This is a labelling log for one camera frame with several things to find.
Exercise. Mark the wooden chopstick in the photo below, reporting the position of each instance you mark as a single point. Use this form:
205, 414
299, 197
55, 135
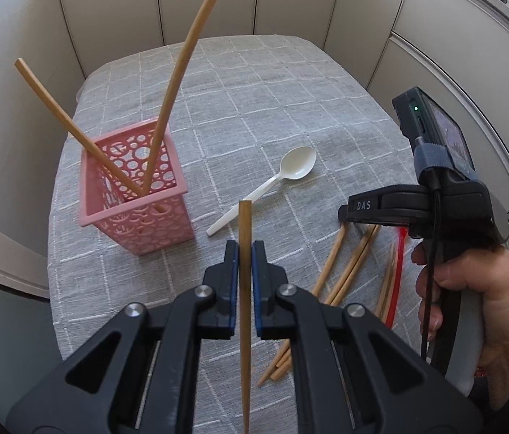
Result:
245, 299
280, 362
382, 291
389, 288
283, 361
67, 122
322, 278
174, 84

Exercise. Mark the red plastic spoon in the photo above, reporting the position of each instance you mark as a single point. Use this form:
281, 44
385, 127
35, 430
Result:
393, 302

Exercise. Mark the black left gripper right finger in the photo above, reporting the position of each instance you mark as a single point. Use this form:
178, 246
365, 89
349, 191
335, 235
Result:
352, 373

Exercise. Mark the person's right hand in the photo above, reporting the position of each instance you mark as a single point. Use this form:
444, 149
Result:
485, 272

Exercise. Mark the grey checked tablecloth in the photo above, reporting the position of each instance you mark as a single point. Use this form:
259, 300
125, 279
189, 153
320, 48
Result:
244, 102

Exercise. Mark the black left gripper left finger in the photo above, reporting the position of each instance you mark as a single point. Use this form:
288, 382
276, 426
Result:
139, 372

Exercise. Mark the pink perforated utensil basket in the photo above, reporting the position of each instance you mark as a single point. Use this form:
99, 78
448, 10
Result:
140, 225

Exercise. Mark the white plastic spoon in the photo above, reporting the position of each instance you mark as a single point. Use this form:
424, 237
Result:
295, 164

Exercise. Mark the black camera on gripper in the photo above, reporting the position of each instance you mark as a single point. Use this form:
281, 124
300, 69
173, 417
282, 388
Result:
436, 140

